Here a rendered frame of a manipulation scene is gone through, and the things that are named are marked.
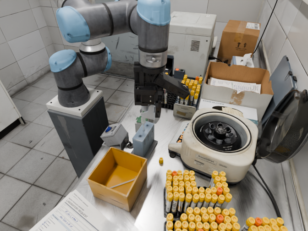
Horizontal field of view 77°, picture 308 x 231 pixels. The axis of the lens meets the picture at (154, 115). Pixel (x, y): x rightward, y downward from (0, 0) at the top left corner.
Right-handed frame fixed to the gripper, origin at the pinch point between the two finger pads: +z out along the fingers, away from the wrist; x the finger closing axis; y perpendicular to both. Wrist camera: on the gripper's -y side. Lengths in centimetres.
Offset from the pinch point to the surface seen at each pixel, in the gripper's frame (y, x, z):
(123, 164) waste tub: 11.5, 7.5, 14.2
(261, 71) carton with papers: -54, -38, 1
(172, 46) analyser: -11, -60, -3
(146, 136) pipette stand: 3.7, 1.0, 7.0
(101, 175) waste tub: 18.0, 12.6, 12.9
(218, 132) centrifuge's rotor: -20.9, 2.4, 3.6
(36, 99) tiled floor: 145, -162, 106
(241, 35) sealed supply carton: -59, -81, -3
